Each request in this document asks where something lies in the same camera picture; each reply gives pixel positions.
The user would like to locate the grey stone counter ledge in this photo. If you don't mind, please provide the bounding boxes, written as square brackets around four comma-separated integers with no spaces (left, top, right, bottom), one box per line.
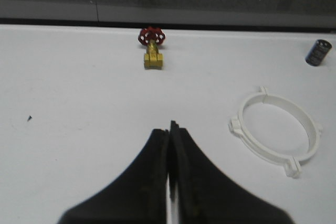
[0,0,336,29]

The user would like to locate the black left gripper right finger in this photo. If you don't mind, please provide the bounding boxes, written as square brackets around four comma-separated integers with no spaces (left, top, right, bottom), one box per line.
[169,121,293,223]

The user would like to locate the white half pipe clamp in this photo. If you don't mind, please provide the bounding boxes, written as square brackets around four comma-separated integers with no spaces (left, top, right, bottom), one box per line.
[240,126,321,179]
[228,86,321,144]

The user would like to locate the black cylindrical capacitor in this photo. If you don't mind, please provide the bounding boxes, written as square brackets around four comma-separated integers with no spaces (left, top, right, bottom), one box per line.
[305,39,332,67]

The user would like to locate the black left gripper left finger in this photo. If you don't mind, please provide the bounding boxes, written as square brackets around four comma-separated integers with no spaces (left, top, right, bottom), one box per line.
[59,129,169,223]

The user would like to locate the brass valve red handwheel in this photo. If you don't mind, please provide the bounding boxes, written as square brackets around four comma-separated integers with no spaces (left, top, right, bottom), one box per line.
[138,26,165,70]

